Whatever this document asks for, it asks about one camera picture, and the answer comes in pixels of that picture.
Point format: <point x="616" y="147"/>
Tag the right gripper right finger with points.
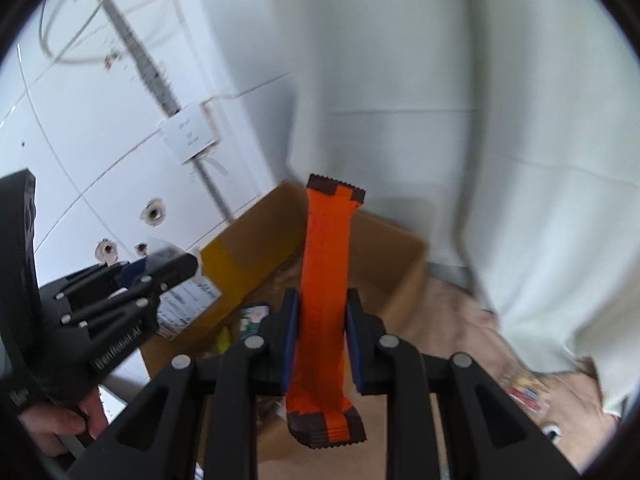
<point x="444" y="417"/>

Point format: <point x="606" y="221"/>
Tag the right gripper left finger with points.
<point x="192" y="406"/>

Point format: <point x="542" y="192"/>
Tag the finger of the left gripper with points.
<point x="164" y="271"/>
<point x="139" y="271"/>

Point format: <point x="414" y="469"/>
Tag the white plastic clip tool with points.
<point x="552" y="432"/>

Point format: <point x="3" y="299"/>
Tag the orange snack bar wrapper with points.
<point x="319" y="413"/>

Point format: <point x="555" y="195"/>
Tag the cookie snack packet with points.
<point x="527" y="390"/>

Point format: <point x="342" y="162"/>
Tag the person's left hand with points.
<point x="46" y="423"/>

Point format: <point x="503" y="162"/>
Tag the white shipping label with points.
<point x="183" y="304"/>

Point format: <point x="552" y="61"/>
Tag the brown cardboard box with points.
<point x="247" y="262"/>

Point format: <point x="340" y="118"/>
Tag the white curtain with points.
<point x="505" y="133"/>

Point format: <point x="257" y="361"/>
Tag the white wall socket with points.
<point x="189" y="132"/>

